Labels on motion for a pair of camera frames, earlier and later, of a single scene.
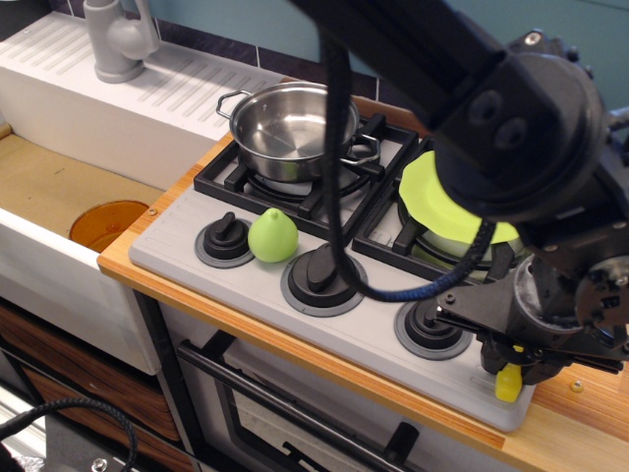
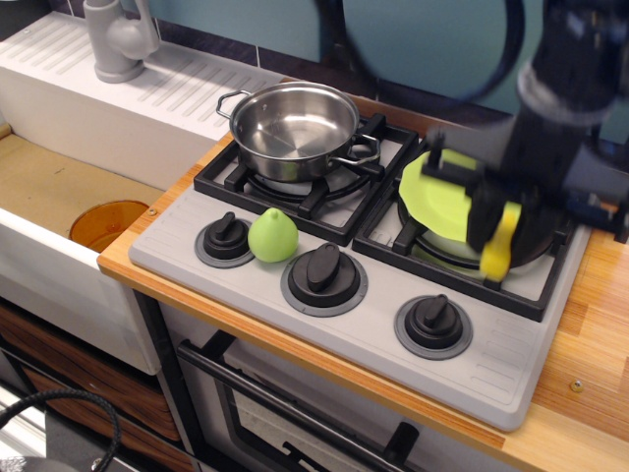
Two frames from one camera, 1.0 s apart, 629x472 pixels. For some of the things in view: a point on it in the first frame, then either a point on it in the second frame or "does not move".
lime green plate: (428, 204) does not move
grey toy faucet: (120, 44) does not move
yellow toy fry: (508, 383) to (495, 261)
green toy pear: (272, 238) does not move
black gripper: (546, 315) to (564, 168)
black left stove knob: (224, 243) does not move
